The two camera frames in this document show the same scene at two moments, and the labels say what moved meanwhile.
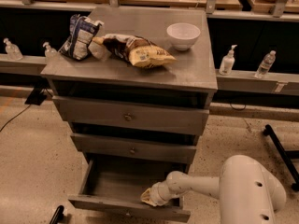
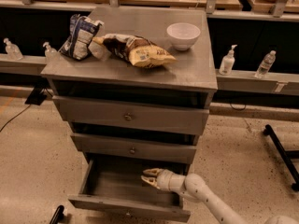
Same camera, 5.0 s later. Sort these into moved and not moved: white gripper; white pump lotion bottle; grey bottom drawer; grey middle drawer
Moved: white gripper
Not moved: grey bottom drawer; white pump lotion bottle; grey middle drawer
